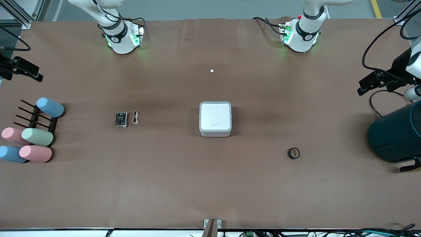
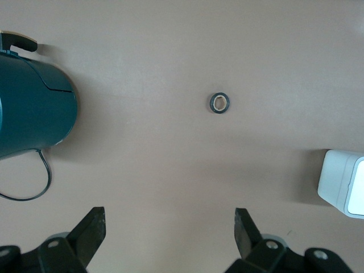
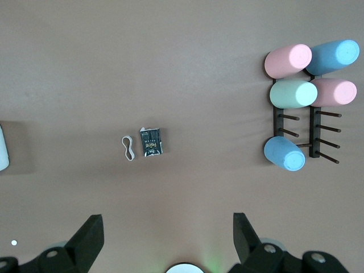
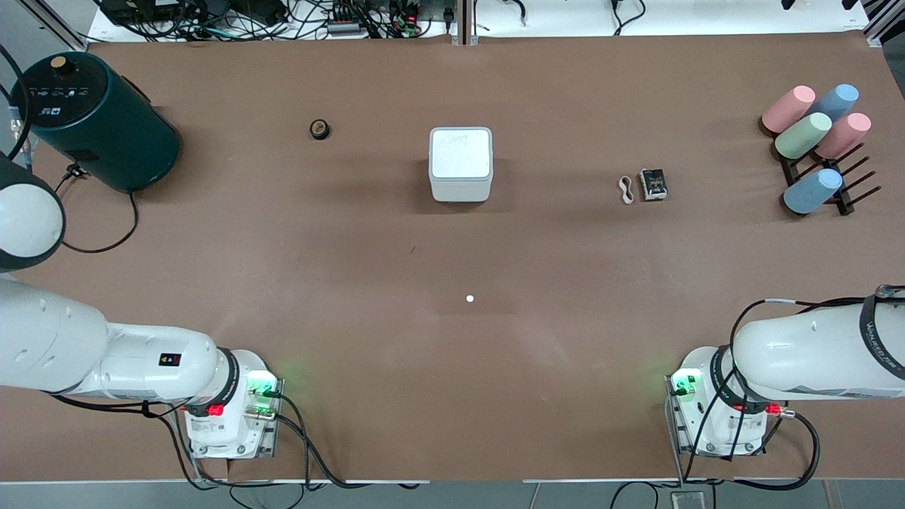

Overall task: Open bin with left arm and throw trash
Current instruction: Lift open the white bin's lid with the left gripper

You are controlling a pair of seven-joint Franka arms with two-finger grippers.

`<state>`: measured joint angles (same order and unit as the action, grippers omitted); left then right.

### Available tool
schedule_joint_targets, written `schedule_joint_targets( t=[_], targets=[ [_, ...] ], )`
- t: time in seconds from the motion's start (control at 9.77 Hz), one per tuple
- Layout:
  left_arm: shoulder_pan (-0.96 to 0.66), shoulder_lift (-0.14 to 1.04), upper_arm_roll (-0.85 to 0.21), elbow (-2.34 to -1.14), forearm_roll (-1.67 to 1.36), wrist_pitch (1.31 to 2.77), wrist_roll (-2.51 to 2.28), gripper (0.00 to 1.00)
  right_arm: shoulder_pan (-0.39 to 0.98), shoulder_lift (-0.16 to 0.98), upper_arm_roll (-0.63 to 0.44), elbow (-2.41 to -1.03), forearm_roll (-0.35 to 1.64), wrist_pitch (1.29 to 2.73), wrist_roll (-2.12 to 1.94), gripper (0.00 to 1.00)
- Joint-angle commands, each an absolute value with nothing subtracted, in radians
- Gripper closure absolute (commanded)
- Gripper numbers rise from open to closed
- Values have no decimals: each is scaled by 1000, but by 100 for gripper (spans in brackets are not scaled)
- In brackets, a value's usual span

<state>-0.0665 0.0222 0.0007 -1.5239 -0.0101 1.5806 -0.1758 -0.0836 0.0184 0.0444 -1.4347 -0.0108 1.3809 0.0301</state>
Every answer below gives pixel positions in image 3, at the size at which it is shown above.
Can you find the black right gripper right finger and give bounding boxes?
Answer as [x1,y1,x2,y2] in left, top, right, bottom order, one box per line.
[227,212,286,273]

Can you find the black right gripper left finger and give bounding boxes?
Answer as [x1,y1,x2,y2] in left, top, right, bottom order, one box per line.
[36,214,105,273]

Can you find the white rubber band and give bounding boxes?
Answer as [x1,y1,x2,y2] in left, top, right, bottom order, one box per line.
[121,135,136,162]

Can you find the black snack wrapper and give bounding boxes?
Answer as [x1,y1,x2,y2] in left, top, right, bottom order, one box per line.
[139,127,163,158]

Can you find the small white lidded bin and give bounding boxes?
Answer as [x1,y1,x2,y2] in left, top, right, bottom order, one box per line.
[0,123,10,172]

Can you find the blue cup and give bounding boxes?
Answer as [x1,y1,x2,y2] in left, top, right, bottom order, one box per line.
[305,39,360,76]
[263,136,307,172]

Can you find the dark wooden cup rack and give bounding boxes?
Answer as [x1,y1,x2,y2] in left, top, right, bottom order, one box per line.
[272,72,341,165]

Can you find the mint green cup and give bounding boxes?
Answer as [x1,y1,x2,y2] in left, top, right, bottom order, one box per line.
[269,79,319,110]

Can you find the pink cup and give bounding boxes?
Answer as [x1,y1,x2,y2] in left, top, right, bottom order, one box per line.
[308,78,358,108]
[264,43,313,80]

